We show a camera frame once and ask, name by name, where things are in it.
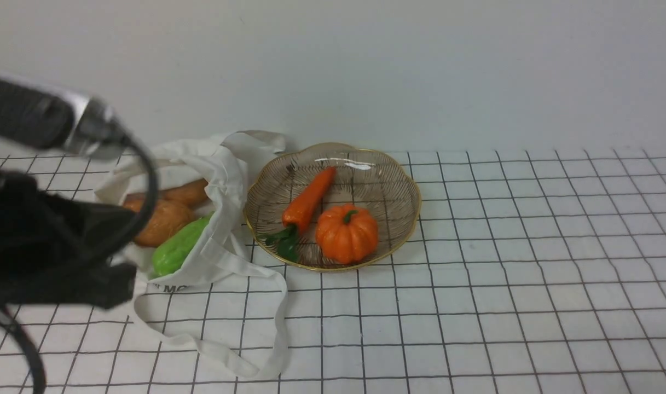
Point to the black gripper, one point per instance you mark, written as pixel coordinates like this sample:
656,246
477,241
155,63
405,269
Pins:
51,248

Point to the orange carrot with green leaves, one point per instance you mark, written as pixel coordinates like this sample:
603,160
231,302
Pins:
298,215

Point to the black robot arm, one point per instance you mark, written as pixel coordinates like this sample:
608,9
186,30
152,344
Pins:
43,118

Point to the white cloth tote bag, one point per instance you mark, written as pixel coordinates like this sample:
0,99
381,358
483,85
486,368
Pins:
225,161

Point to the green vegetable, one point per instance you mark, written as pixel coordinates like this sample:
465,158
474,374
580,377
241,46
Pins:
171,255

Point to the brown sweet potato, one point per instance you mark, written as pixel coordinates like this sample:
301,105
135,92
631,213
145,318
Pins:
190,195

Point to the small orange pumpkin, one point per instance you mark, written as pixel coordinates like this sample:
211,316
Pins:
347,234

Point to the glass plate with gold rim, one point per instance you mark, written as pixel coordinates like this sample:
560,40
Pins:
368,179

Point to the white checkered tablecloth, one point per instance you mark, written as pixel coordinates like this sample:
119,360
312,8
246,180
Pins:
528,272

